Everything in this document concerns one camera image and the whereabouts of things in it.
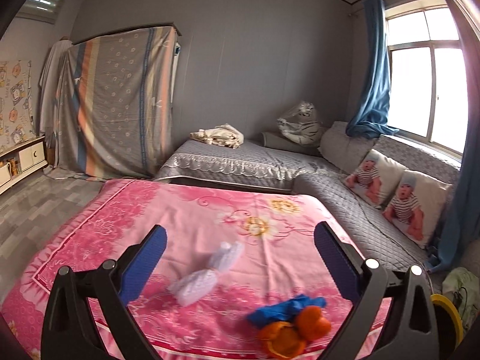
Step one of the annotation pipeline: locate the white hanging garment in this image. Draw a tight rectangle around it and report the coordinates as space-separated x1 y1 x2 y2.
39 37 72 148

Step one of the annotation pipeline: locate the cartoon patterned wall cloth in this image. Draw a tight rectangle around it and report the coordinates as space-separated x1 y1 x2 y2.
0 60 37 154

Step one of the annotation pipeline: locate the striped cloth covered cabinet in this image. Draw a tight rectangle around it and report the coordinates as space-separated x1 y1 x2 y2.
51 26 180 180

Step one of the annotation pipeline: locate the left baby print pillow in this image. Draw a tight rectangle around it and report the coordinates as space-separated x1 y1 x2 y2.
343 149 407 208

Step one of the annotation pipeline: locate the grey flat cushion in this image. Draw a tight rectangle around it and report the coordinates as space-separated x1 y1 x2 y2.
261 132 320 156

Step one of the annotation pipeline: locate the white low tv cabinet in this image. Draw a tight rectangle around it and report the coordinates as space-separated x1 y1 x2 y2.
0 136 48 194

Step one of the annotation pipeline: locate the right baby print pillow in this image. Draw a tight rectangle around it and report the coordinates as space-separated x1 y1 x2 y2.
383 170 452 249

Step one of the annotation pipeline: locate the blue rubber glove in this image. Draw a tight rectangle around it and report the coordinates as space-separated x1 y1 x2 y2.
247 294 327 329

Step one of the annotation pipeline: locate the light green cloth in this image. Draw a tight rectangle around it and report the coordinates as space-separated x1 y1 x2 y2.
442 267 479 332

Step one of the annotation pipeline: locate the yellow rimmed trash bin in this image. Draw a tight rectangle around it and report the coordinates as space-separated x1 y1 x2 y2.
430 293 464 355

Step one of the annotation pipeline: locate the wall vent with louvers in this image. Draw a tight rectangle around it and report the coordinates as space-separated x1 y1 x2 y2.
16 0 66 24

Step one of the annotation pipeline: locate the orange peel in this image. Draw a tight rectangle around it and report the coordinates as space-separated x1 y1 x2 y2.
257 306 332 359

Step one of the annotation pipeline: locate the baby print pillow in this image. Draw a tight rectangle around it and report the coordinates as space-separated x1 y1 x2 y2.
383 170 452 249
343 149 407 208

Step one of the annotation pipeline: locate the white foam fruit net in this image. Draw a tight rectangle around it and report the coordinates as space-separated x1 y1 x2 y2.
168 241 244 307

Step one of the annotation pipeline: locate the grey sofa back cushion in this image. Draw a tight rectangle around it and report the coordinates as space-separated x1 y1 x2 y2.
318 121 377 174

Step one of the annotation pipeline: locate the cream crumpled cloth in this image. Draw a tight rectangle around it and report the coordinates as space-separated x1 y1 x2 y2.
190 124 244 149

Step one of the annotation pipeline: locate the grey quilted sofa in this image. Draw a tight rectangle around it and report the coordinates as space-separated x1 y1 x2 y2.
155 136 460 270

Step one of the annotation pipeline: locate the blue curtain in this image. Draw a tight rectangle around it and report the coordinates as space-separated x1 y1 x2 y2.
429 68 479 273
346 0 398 139

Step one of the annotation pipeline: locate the window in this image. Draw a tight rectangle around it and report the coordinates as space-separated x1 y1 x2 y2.
386 0 468 157

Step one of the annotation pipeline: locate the white tiger plush toy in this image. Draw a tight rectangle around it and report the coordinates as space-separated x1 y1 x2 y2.
277 102 326 147

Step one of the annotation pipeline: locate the pink floral blanket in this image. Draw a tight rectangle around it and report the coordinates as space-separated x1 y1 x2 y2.
1 180 352 359

